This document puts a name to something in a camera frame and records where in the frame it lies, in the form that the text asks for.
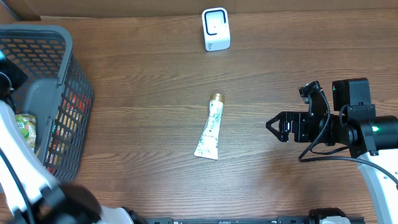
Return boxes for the orange spaghetti packet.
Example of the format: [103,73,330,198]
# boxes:
[45,88,91,180]

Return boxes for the grey plastic basket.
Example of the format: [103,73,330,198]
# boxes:
[1,24,94,183]

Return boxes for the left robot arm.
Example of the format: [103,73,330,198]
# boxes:
[1,55,133,223]

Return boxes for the white barcode scanner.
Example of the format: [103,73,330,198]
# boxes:
[201,7,231,52]

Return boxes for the white tube with gold cap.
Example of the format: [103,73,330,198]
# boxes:
[194,93,224,160]

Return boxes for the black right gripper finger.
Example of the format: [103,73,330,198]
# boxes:
[266,111,289,126]
[266,123,290,142]

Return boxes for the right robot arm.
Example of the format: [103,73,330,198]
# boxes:
[266,78,397,223]

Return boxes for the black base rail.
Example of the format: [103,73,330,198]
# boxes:
[134,207,366,224]

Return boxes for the green juice pouch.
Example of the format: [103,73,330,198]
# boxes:
[15,114,37,152]

